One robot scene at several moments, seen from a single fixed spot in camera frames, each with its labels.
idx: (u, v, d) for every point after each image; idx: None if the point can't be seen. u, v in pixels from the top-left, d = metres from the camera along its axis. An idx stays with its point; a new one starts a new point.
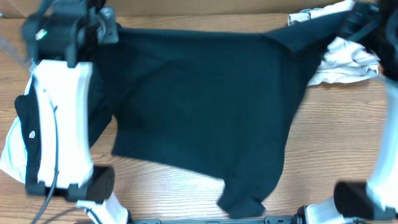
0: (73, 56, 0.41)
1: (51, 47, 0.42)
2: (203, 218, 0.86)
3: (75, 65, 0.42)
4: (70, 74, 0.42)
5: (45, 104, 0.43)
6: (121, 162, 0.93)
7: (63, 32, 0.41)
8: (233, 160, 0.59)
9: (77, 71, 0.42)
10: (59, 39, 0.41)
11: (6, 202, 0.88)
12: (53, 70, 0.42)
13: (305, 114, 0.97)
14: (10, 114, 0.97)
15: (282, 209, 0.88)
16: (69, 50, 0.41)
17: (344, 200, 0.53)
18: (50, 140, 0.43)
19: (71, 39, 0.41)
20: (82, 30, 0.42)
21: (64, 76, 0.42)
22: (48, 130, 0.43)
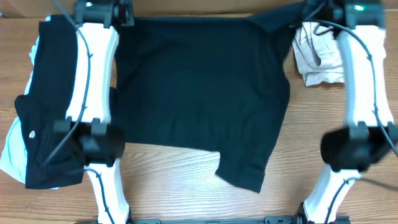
0: (109, 19, 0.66)
1: (94, 14, 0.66)
2: (203, 218, 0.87)
3: (107, 27, 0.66)
4: (104, 30, 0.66)
5: (84, 51, 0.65)
6: (122, 162, 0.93)
7: (105, 5, 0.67)
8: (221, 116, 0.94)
9: (109, 31, 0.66)
10: (99, 12, 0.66)
11: (5, 202, 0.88)
12: (93, 28, 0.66)
13: (305, 114, 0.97)
14: (11, 114, 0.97)
15: (282, 209, 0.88)
16: (103, 14, 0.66)
17: (327, 152, 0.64)
18: (81, 88, 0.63)
19: (109, 12, 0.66)
20: (116, 9, 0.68)
21: (100, 32, 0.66)
22: (83, 69, 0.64)
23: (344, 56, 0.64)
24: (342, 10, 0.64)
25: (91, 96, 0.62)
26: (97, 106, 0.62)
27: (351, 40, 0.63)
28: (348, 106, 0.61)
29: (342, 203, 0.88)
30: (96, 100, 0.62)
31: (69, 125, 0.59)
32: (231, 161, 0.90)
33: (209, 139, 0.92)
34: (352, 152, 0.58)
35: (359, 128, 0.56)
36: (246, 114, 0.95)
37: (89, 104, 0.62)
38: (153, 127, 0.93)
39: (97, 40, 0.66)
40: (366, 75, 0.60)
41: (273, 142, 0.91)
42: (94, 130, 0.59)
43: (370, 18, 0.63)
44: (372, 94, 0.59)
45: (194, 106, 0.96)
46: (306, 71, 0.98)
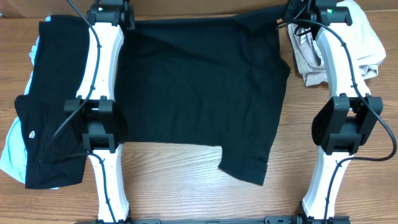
0: (116, 18, 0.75)
1: (104, 15, 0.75)
2: (203, 218, 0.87)
3: (115, 25, 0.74)
4: (112, 27, 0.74)
5: (94, 44, 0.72)
6: (122, 162, 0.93)
7: (114, 10, 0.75)
8: (219, 111, 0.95)
9: (116, 28, 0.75)
10: (108, 14, 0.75)
11: (5, 202, 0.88)
12: (103, 25, 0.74)
13: (305, 114, 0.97)
14: (10, 114, 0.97)
15: (282, 209, 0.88)
16: (111, 16, 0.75)
17: (318, 132, 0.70)
18: (90, 74, 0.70)
19: (116, 15, 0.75)
20: (122, 14, 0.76)
21: (109, 27, 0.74)
22: (92, 60, 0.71)
23: (324, 50, 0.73)
24: (317, 15, 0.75)
25: (99, 80, 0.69)
26: (104, 90, 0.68)
27: (326, 33, 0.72)
28: (332, 88, 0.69)
29: (342, 203, 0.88)
30: (104, 84, 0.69)
31: (79, 101, 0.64)
32: (233, 154, 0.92)
33: (210, 134, 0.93)
34: (337, 122, 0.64)
35: (341, 98, 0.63)
36: (245, 103, 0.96)
37: (98, 87, 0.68)
38: (152, 122, 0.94)
39: (106, 34, 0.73)
40: (342, 60, 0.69)
41: (274, 130, 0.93)
42: (101, 106, 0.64)
43: (339, 18, 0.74)
44: (349, 75, 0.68)
45: (194, 102, 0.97)
46: (306, 71, 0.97)
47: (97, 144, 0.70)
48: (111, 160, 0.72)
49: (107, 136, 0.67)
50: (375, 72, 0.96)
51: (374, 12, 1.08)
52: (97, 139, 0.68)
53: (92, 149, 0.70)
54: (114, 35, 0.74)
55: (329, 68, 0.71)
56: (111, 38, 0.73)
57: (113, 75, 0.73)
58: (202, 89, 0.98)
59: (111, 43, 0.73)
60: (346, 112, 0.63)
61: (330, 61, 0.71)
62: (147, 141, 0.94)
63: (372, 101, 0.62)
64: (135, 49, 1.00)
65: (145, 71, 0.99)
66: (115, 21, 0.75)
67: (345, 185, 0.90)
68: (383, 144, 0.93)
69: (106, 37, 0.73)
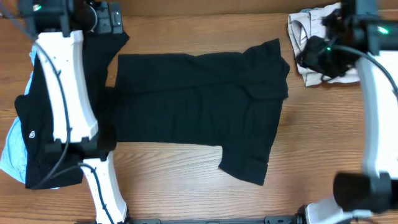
0: (66, 25, 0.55)
1: (49, 18, 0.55)
2: (203, 218, 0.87)
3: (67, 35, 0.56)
4: (64, 40, 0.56)
5: (49, 68, 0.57)
6: (122, 162, 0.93)
7: (55, 3, 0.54)
8: (219, 113, 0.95)
9: (70, 40, 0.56)
10: (55, 7, 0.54)
11: (6, 202, 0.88)
12: (53, 40, 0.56)
13: (305, 114, 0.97)
14: (11, 114, 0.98)
15: (282, 209, 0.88)
16: (63, 19, 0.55)
17: (347, 196, 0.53)
18: (61, 109, 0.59)
19: (64, 18, 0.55)
20: (70, 0, 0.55)
21: (61, 42, 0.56)
22: (55, 97, 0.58)
23: (365, 89, 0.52)
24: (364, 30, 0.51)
25: (73, 116, 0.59)
26: (82, 124, 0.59)
27: (375, 72, 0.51)
28: (367, 154, 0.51)
29: None
30: (79, 122, 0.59)
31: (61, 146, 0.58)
32: (234, 154, 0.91)
33: (210, 134, 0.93)
34: (374, 201, 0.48)
35: (382, 181, 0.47)
36: (245, 104, 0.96)
37: (74, 122, 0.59)
38: (152, 124, 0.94)
39: (59, 51, 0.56)
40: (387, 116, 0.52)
41: (274, 131, 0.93)
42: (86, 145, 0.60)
43: (393, 42, 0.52)
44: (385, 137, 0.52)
45: (193, 102, 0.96)
46: (306, 71, 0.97)
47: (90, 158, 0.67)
48: (103, 166, 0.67)
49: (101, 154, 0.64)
50: None
51: None
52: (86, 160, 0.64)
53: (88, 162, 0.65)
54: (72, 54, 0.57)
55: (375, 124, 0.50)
56: (69, 58, 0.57)
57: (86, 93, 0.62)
58: (202, 90, 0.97)
59: (71, 65, 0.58)
60: (387, 196, 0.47)
61: (372, 109, 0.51)
62: (147, 141, 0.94)
63: None
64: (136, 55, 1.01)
65: (143, 71, 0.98)
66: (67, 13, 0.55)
67: None
68: None
69: (62, 56, 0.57)
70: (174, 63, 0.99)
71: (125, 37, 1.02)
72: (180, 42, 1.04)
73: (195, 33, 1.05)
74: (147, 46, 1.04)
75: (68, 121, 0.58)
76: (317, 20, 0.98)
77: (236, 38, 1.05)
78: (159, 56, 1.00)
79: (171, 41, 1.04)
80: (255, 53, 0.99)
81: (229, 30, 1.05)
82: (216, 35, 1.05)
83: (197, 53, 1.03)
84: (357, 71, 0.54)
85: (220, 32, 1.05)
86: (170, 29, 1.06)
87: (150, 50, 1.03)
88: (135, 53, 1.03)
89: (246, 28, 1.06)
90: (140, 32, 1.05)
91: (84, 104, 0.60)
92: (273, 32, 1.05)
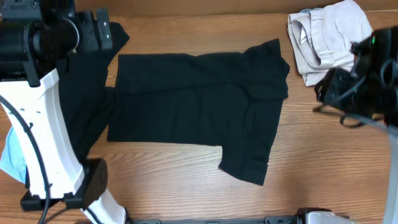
0: (33, 73, 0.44)
1: (9, 63, 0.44)
2: (203, 218, 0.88)
3: (37, 83, 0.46)
4: (33, 90, 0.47)
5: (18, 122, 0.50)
6: (122, 162, 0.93)
7: (15, 39, 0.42)
8: (219, 114, 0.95)
9: (40, 90, 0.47)
10: (14, 46, 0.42)
11: (6, 203, 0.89)
12: (17, 89, 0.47)
13: (305, 114, 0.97)
14: None
15: (282, 209, 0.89)
16: (28, 65, 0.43)
17: None
18: (37, 165, 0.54)
19: (30, 65, 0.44)
20: (36, 37, 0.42)
21: (27, 93, 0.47)
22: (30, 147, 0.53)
23: None
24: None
25: (51, 172, 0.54)
26: (63, 180, 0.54)
27: None
28: None
29: (342, 203, 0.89)
30: (59, 177, 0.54)
31: (40, 203, 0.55)
32: (233, 154, 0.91)
33: (210, 134, 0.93)
34: None
35: None
36: (246, 104, 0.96)
37: (53, 178, 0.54)
38: (152, 124, 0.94)
39: (26, 104, 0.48)
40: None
41: (274, 131, 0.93)
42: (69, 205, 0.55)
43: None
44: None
45: (193, 102, 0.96)
46: (306, 71, 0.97)
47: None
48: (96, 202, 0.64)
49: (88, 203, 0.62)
50: None
51: (375, 12, 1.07)
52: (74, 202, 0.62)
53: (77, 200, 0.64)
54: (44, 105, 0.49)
55: None
56: (40, 109, 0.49)
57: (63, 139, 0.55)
58: (202, 90, 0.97)
59: (43, 116, 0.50)
60: None
61: None
62: (147, 141, 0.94)
63: None
64: (137, 55, 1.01)
65: (143, 71, 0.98)
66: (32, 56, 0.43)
67: (344, 186, 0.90)
68: (384, 144, 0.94)
69: (32, 109, 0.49)
70: (174, 63, 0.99)
71: (125, 38, 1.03)
72: (180, 42, 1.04)
73: (195, 33, 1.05)
74: (147, 46, 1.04)
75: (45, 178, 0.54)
76: (317, 21, 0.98)
77: (236, 38, 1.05)
78: (159, 56, 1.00)
79: (171, 41, 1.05)
80: (255, 53, 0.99)
81: (229, 30, 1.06)
82: (216, 35, 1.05)
83: (197, 53, 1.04)
84: None
85: (220, 32, 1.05)
86: (170, 29, 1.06)
87: (150, 50, 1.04)
88: (135, 53, 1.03)
89: (246, 28, 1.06)
90: (140, 32, 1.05)
91: (63, 154, 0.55)
92: (273, 32, 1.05)
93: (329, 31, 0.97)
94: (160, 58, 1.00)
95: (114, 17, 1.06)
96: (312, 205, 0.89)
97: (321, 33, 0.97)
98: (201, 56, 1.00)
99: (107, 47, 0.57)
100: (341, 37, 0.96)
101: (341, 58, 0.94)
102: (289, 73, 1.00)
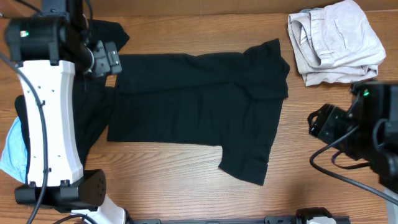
0: (56, 54, 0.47)
1: (34, 45, 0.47)
2: (203, 218, 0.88)
3: (56, 63, 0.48)
4: (53, 70, 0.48)
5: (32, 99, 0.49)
6: (122, 162, 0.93)
7: (45, 28, 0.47)
8: (219, 114, 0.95)
9: (58, 68, 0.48)
10: (43, 35, 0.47)
11: (7, 203, 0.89)
12: (38, 68, 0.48)
13: (305, 114, 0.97)
14: (11, 114, 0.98)
15: (282, 209, 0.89)
16: (53, 47, 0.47)
17: None
18: (40, 150, 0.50)
19: (54, 47, 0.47)
20: (62, 30, 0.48)
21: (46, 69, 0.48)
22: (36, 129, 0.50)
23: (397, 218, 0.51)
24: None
25: (53, 155, 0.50)
26: (64, 167, 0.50)
27: None
28: None
29: (342, 203, 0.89)
30: (61, 162, 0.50)
31: (35, 193, 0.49)
32: (233, 154, 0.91)
33: (210, 134, 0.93)
34: None
35: None
36: (246, 104, 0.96)
37: (53, 164, 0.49)
38: (152, 124, 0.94)
39: (45, 83, 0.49)
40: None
41: (274, 130, 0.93)
42: (63, 195, 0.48)
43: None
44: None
45: (193, 102, 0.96)
46: (306, 71, 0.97)
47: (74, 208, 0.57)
48: (94, 211, 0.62)
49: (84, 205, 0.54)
50: (375, 72, 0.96)
51: (375, 12, 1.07)
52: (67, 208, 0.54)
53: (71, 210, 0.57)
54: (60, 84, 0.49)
55: None
56: (55, 88, 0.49)
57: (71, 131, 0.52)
58: (202, 90, 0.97)
59: (57, 96, 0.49)
60: None
61: None
62: (147, 142, 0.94)
63: None
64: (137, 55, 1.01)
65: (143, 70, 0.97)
66: (59, 46, 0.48)
67: (345, 186, 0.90)
68: None
69: (48, 85, 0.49)
70: (174, 63, 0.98)
71: (125, 37, 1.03)
72: (180, 42, 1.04)
73: (195, 33, 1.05)
74: (147, 46, 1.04)
75: (45, 163, 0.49)
76: (316, 21, 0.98)
77: (236, 38, 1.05)
78: (159, 55, 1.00)
79: (171, 41, 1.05)
80: (255, 53, 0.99)
81: (230, 30, 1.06)
82: (216, 35, 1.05)
83: (197, 53, 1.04)
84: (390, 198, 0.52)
85: (220, 32, 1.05)
86: (170, 29, 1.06)
87: (150, 50, 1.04)
88: (136, 53, 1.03)
89: (247, 28, 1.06)
90: (140, 32, 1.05)
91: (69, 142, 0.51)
92: (273, 32, 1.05)
93: (329, 31, 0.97)
94: (160, 58, 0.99)
95: (114, 17, 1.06)
96: (312, 205, 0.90)
97: (321, 33, 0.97)
98: (201, 56, 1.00)
99: (117, 70, 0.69)
100: (341, 37, 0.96)
101: (341, 58, 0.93)
102: (289, 73, 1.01)
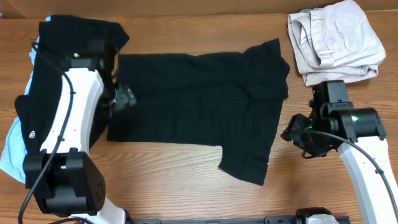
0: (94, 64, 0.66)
1: (79, 62, 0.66)
2: (203, 218, 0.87)
3: (92, 69, 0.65)
4: (89, 74, 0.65)
5: (67, 89, 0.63)
6: (122, 162, 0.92)
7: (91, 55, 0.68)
8: (219, 114, 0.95)
9: (94, 74, 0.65)
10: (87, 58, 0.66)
11: (6, 203, 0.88)
12: (78, 75, 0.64)
13: (305, 114, 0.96)
14: (11, 114, 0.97)
15: (282, 210, 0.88)
16: (93, 64, 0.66)
17: None
18: (59, 124, 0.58)
19: (94, 61, 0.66)
20: (102, 60, 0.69)
21: (84, 74, 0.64)
22: (63, 109, 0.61)
23: (353, 173, 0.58)
24: (338, 121, 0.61)
25: (69, 129, 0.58)
26: (76, 137, 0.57)
27: (356, 154, 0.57)
28: None
29: (342, 203, 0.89)
30: (75, 134, 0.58)
31: (43, 158, 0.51)
32: (234, 154, 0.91)
33: (210, 134, 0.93)
34: None
35: None
36: (246, 104, 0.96)
37: (67, 137, 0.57)
38: (152, 124, 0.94)
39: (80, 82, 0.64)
40: (378, 185, 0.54)
41: (274, 130, 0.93)
42: (68, 164, 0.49)
43: (367, 128, 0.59)
44: (392, 211, 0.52)
45: (193, 102, 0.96)
46: (306, 71, 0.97)
47: (71, 211, 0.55)
48: (93, 215, 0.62)
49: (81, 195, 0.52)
50: (375, 72, 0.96)
51: (375, 12, 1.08)
52: (68, 209, 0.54)
53: (69, 214, 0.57)
54: (90, 83, 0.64)
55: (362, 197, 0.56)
56: (86, 86, 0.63)
57: (87, 136, 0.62)
58: (202, 90, 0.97)
59: (86, 91, 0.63)
60: None
61: (360, 184, 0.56)
62: (147, 141, 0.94)
63: None
64: (137, 55, 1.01)
65: (143, 71, 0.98)
66: (94, 66, 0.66)
67: (344, 185, 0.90)
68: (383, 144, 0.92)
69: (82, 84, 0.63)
70: (174, 63, 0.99)
71: (125, 37, 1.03)
72: (180, 42, 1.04)
73: (195, 33, 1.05)
74: (147, 46, 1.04)
75: (62, 131, 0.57)
76: (316, 21, 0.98)
77: (236, 37, 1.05)
78: (159, 55, 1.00)
79: (171, 40, 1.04)
80: (255, 53, 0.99)
81: (230, 30, 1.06)
82: (216, 35, 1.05)
83: (197, 53, 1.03)
84: (339, 153, 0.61)
85: (220, 32, 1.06)
86: (170, 29, 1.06)
87: (150, 50, 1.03)
88: (136, 53, 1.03)
89: (247, 28, 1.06)
90: (140, 32, 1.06)
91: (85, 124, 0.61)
92: (273, 32, 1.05)
93: (329, 31, 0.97)
94: (160, 58, 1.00)
95: (114, 18, 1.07)
96: (312, 205, 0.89)
97: (321, 33, 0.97)
98: (201, 56, 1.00)
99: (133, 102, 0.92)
100: (341, 37, 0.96)
101: (341, 58, 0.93)
102: (289, 73, 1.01)
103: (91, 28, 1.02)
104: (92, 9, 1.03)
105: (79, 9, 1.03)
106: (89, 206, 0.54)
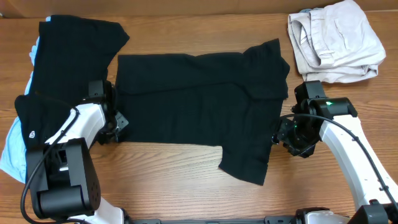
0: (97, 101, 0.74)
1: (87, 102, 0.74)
2: (203, 218, 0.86)
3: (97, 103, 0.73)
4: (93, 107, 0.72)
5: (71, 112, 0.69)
6: (121, 163, 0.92)
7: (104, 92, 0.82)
8: (218, 114, 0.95)
9: (96, 107, 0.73)
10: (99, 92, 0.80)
11: (6, 203, 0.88)
12: (85, 107, 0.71)
13: None
14: (10, 114, 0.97)
15: (282, 210, 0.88)
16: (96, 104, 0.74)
17: None
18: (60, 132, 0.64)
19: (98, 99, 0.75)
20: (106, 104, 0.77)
21: (89, 107, 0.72)
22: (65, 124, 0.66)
23: (333, 145, 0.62)
24: (316, 108, 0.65)
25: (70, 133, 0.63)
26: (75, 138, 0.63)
27: (332, 127, 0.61)
28: (358, 196, 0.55)
29: (342, 203, 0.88)
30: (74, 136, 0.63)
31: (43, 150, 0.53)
32: (234, 154, 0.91)
33: (210, 134, 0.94)
34: None
35: (372, 206, 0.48)
36: (245, 104, 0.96)
37: (69, 133, 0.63)
38: (152, 124, 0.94)
39: (84, 109, 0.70)
40: (356, 151, 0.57)
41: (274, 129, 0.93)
42: (68, 149, 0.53)
43: (341, 110, 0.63)
44: (370, 168, 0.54)
45: (193, 102, 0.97)
46: (306, 71, 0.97)
47: (68, 213, 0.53)
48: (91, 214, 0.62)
49: (76, 186, 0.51)
50: (375, 72, 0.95)
51: (375, 12, 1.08)
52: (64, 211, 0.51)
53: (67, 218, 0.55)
54: (93, 111, 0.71)
55: (346, 167, 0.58)
56: (89, 112, 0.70)
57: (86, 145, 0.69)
58: (202, 89, 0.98)
59: (87, 115, 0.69)
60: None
61: (341, 152, 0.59)
62: (147, 141, 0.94)
63: (373, 208, 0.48)
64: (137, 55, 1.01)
65: (143, 71, 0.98)
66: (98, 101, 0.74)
67: (345, 185, 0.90)
68: (384, 143, 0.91)
69: (86, 111, 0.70)
70: (174, 63, 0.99)
71: (125, 37, 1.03)
72: (180, 42, 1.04)
73: (195, 33, 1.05)
74: (147, 46, 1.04)
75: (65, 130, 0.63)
76: (316, 21, 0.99)
77: (237, 37, 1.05)
78: (159, 55, 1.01)
79: (171, 40, 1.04)
80: (255, 53, 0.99)
81: (230, 30, 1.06)
82: (216, 35, 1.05)
83: (197, 53, 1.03)
84: (321, 135, 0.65)
85: (220, 32, 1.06)
86: (170, 29, 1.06)
87: (150, 50, 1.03)
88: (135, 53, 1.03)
89: (247, 28, 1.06)
90: (140, 32, 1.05)
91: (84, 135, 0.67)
92: (273, 32, 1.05)
93: (329, 30, 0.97)
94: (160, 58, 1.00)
95: (114, 17, 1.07)
96: (312, 205, 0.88)
97: (321, 33, 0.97)
98: (200, 56, 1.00)
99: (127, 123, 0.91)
100: (341, 37, 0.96)
101: (341, 58, 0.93)
102: (289, 73, 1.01)
103: (91, 28, 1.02)
104: (92, 9, 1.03)
105: (79, 9, 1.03)
106: (85, 203, 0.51)
